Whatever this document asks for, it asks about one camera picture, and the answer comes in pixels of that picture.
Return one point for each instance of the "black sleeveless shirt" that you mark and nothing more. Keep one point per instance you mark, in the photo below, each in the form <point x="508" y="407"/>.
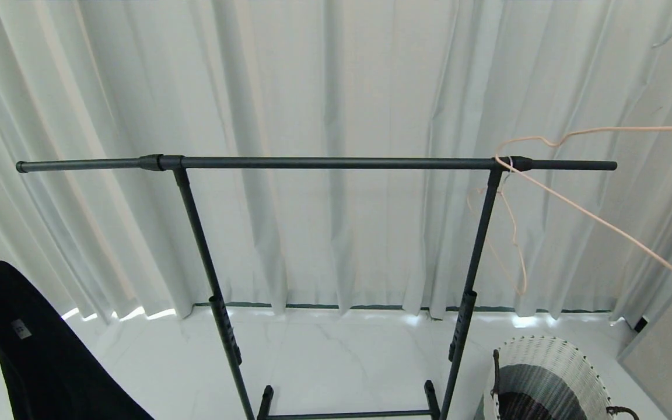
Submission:
<point x="50" y="367"/>

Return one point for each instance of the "pink clothes hanger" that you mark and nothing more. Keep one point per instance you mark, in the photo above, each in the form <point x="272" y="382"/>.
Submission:
<point x="598" y="221"/>
<point x="517" y="245"/>

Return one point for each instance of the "white laundry basket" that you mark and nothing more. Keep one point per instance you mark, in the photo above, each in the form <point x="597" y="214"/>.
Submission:
<point x="546" y="373"/>

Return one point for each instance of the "black clothes rack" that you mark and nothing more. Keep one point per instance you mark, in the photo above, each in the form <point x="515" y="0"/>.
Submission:
<point x="312" y="163"/>

